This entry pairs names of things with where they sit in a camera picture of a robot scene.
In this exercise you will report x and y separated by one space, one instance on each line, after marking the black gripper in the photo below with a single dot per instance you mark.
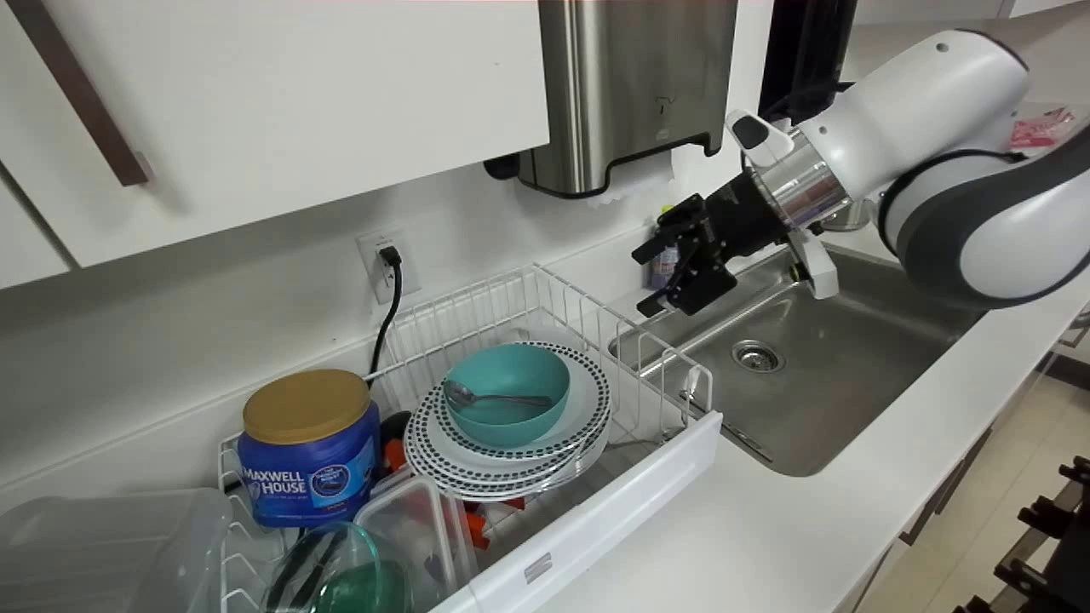
743 224

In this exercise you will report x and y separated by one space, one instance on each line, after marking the metal spoon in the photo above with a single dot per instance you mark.
494 399

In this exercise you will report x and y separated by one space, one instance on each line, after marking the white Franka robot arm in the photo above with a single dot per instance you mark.
940 139

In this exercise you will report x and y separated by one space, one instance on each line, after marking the round sink drain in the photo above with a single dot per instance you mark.
759 357

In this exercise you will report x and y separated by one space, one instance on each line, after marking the stainless steel sink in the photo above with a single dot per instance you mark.
863 363

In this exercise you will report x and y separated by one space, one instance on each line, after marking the white dish rack tray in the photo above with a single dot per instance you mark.
616 514

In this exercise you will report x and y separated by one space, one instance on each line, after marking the white paper towel sheet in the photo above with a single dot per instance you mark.
643 171

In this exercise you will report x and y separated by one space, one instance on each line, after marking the pale blue plate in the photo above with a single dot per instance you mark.
585 411

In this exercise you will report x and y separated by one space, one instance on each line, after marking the stainless paper towel dispenser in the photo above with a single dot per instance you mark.
623 80

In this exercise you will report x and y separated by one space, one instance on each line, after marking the teal bowl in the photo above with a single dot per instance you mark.
507 413

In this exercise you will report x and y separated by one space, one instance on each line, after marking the black hanging cloth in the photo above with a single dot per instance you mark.
802 56

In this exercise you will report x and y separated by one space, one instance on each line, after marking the white plate black-dotted rim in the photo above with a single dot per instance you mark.
500 477

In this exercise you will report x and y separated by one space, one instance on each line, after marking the orange utensil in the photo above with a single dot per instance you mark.
487 526

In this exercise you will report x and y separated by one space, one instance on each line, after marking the cream lower cabinet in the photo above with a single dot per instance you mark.
940 488

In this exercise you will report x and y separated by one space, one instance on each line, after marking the clear glass container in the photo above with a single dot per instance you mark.
426 533

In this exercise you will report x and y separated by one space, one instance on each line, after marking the blue coffee can tan lid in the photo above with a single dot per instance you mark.
309 466

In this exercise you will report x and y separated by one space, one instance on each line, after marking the green glass bowl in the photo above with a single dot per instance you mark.
363 585

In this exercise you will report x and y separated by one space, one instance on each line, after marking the black metal cart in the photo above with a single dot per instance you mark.
1052 547

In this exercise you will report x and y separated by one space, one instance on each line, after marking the black utensil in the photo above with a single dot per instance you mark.
299 567

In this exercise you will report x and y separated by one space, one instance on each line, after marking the clear plastic container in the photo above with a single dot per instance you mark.
105 557

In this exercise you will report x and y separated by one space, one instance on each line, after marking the white wall outlet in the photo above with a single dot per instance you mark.
370 267

